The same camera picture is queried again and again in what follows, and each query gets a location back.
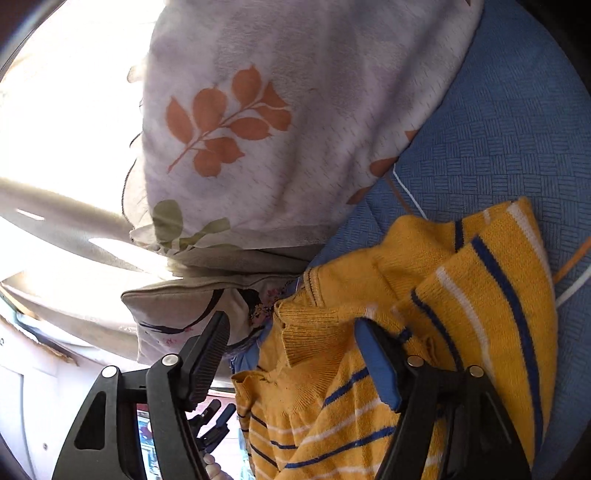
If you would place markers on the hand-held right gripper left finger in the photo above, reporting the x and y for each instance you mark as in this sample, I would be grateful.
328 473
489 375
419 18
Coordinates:
207 364

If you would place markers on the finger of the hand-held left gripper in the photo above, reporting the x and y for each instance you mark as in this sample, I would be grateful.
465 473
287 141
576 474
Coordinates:
225 416
210 413

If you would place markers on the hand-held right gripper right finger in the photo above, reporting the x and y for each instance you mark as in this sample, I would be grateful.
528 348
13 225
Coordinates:
379 364

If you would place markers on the yellow striped knit sweater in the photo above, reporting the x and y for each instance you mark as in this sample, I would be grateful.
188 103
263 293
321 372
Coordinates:
323 369

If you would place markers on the person's left hand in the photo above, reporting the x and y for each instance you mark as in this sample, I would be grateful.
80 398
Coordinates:
216 467

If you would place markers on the grey floral print pillow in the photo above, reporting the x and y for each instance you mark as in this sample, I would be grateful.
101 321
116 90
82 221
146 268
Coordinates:
184 300

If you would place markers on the white leaf-print pillow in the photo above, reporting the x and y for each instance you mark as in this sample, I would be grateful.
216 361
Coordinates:
286 138

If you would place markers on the blue woven bed sheet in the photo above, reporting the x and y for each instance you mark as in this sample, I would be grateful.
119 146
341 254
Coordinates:
498 115

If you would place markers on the grey window frame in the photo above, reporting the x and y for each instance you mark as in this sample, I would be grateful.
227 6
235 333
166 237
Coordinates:
69 203

